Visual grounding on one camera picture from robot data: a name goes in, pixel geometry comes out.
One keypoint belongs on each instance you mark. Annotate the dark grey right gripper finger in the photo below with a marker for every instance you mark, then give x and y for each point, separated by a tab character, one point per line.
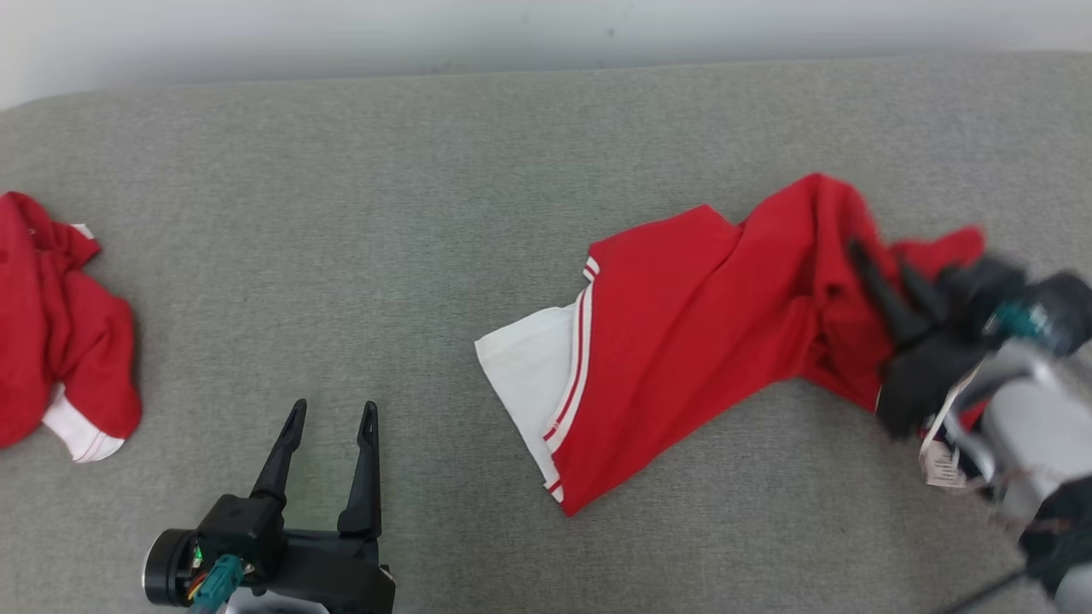
887	298
928	300

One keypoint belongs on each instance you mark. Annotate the red jersey shirt white sleeves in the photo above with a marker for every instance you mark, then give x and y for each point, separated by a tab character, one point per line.
682	341

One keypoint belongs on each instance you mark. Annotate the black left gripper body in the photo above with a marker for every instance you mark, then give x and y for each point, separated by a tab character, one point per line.
324	567

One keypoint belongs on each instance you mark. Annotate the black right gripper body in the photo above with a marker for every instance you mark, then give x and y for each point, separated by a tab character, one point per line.
926	375

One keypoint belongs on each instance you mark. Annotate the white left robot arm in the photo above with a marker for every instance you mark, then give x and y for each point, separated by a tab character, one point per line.
273	605

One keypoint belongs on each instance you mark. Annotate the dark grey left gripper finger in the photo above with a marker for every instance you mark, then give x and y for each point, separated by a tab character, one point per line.
365	486
281	460

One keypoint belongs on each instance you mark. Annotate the red shorts white trim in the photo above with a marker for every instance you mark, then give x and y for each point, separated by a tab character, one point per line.
68	341

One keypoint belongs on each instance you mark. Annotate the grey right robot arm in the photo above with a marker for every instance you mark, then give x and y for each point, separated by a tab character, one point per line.
1041	426

